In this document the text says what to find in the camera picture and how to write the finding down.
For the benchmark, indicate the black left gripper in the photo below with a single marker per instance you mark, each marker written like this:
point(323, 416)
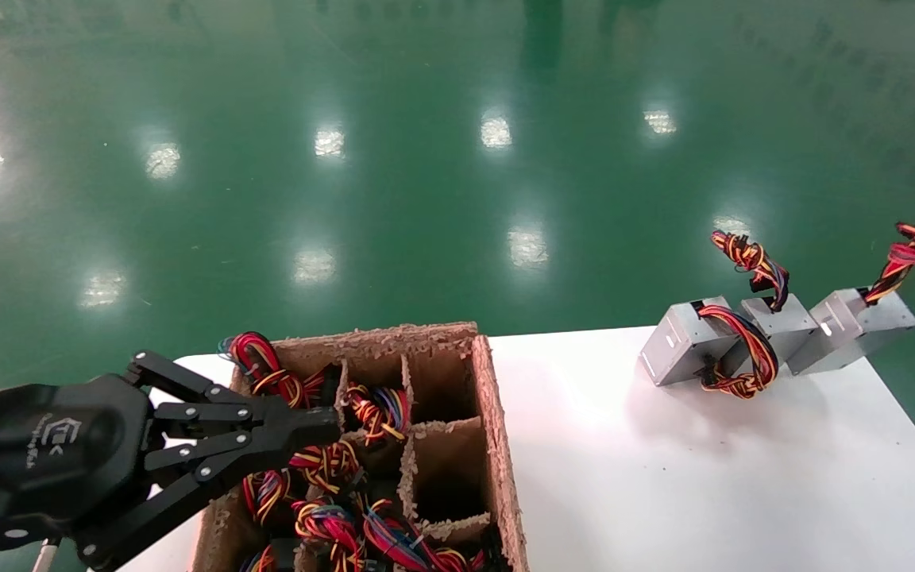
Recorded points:
point(44, 461)

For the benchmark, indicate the brown cardboard divider box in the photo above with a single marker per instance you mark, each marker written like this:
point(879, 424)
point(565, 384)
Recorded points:
point(497, 445)

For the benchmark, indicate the white pipe frame rack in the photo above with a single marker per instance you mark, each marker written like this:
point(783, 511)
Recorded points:
point(44, 556)

